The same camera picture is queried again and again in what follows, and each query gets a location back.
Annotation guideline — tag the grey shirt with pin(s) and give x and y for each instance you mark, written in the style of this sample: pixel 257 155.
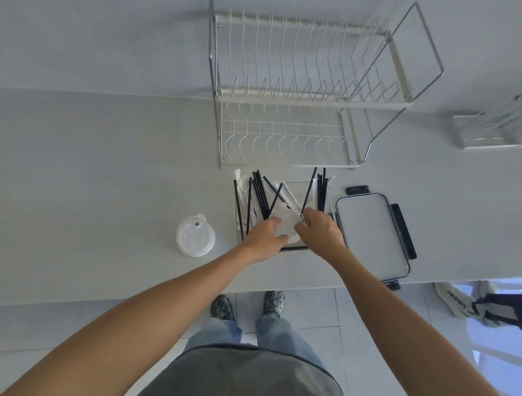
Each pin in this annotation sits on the grey shirt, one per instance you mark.
pixel 244 375

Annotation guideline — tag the person's right forearm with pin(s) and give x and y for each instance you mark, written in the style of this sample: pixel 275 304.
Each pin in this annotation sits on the person's right forearm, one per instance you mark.
pixel 403 326

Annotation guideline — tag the white plastic cup lid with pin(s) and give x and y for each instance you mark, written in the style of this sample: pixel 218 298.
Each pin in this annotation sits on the white plastic cup lid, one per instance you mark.
pixel 290 222

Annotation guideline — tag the bunch of black straws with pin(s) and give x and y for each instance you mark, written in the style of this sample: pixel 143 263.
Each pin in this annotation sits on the bunch of black straws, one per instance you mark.
pixel 261 196

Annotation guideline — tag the clear rectangular storage box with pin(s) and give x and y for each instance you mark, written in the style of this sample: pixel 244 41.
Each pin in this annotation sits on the clear rectangular storage box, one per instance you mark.
pixel 310 191

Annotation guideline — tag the person's left thumb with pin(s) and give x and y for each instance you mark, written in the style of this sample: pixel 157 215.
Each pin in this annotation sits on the person's left thumb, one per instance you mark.
pixel 272 222

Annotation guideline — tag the small chrome rack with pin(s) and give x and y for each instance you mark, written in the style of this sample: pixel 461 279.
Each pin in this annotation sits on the small chrome rack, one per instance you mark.
pixel 489 126

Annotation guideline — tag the stack of white cup lids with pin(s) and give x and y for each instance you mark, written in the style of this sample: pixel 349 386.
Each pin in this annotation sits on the stack of white cup lids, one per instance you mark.
pixel 195 235

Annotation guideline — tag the blue jeans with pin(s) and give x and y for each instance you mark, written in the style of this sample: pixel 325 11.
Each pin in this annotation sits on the blue jeans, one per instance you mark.
pixel 277 338

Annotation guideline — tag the person's left forearm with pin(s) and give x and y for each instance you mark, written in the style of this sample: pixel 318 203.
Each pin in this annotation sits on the person's left forearm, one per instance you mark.
pixel 134 326

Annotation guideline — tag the patterned right clog shoe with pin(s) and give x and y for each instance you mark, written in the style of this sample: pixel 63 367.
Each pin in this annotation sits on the patterned right clog shoe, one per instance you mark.
pixel 273 304

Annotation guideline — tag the person's left hand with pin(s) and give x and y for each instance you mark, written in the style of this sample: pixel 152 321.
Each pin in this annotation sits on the person's left hand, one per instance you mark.
pixel 261 240

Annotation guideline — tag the patterned left clog shoe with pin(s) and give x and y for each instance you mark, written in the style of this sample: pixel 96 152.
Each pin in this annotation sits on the patterned left clog shoe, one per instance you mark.
pixel 222 308

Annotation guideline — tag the patterned clog shoe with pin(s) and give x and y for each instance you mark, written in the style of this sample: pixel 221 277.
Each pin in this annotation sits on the patterned clog shoe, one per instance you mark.
pixel 222 308
pixel 273 304

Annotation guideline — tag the person's right fingers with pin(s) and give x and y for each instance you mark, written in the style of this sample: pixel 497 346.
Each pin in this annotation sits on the person's right fingers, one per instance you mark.
pixel 306 220

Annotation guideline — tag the person's right hand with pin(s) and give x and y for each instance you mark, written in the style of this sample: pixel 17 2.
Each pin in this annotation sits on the person's right hand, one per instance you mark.
pixel 324 234

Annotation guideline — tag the container lid with black clips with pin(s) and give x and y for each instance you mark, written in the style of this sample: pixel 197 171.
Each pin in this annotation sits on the container lid with black clips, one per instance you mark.
pixel 372 234

